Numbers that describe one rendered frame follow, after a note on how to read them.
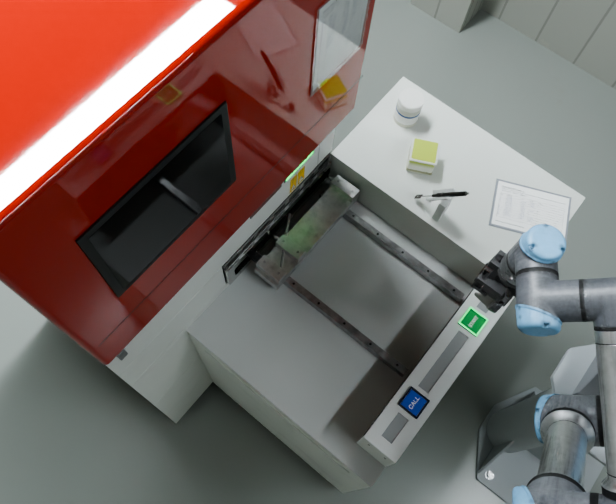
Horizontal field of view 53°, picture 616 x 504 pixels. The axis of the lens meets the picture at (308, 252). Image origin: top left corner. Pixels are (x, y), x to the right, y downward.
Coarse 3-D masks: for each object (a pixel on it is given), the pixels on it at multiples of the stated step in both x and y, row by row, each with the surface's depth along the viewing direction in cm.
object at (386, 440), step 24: (456, 312) 158; (480, 312) 158; (456, 336) 156; (480, 336) 155; (432, 360) 153; (456, 360) 153; (408, 384) 150; (432, 384) 151; (432, 408) 148; (384, 432) 146; (408, 432) 146; (384, 456) 145
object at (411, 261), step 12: (324, 192) 181; (348, 216) 179; (360, 228) 180; (372, 228) 178; (384, 240) 176; (396, 252) 176; (408, 264) 176; (420, 264) 174; (432, 276) 173; (444, 288) 172; (456, 288) 172; (456, 300) 173
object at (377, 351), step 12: (300, 288) 170; (312, 300) 169; (324, 312) 168; (336, 324) 168; (348, 324) 166; (360, 336) 165; (372, 348) 164; (384, 360) 164; (396, 360) 163; (396, 372) 165
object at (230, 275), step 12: (324, 168) 174; (312, 180) 172; (324, 180) 181; (300, 192) 171; (312, 192) 179; (288, 204) 169; (300, 204) 177; (276, 216) 168; (264, 228) 166; (276, 228) 174; (264, 240) 172; (240, 264) 169; (228, 276) 163
